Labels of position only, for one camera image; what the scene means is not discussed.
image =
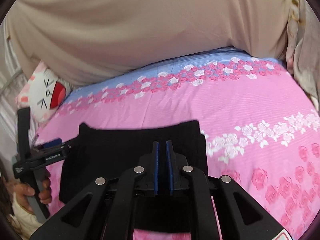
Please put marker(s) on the pink floral bed sheet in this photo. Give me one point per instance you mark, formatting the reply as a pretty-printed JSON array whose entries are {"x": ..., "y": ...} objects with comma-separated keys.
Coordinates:
[{"x": 260, "y": 127}]

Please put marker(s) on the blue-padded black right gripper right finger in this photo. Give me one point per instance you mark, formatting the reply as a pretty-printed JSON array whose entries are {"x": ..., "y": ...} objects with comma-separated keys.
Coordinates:
[{"x": 220, "y": 208}]

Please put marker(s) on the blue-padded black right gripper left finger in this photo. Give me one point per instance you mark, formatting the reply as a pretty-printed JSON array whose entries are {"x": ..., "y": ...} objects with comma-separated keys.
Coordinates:
[{"x": 104, "y": 209}]

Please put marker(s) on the grey floral blanket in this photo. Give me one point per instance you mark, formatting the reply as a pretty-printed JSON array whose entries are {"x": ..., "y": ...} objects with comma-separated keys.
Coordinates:
[{"x": 302, "y": 54}]

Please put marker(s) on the beige duvet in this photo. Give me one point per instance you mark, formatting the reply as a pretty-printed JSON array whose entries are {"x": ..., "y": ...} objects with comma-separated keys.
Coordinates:
[{"x": 88, "y": 41}]

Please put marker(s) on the person's left hand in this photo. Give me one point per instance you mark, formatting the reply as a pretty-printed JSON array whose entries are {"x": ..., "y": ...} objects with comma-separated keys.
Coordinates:
[{"x": 22, "y": 191}]

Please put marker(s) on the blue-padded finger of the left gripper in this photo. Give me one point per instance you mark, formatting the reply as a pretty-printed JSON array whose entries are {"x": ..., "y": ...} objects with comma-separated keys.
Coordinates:
[{"x": 52, "y": 143}]

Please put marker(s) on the white cat face pillow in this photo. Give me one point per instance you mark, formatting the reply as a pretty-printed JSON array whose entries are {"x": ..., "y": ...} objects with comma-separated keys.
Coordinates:
[{"x": 43, "y": 93}]

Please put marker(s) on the black pants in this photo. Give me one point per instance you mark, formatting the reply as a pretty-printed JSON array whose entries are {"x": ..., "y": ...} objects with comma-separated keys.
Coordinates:
[{"x": 108, "y": 153}]

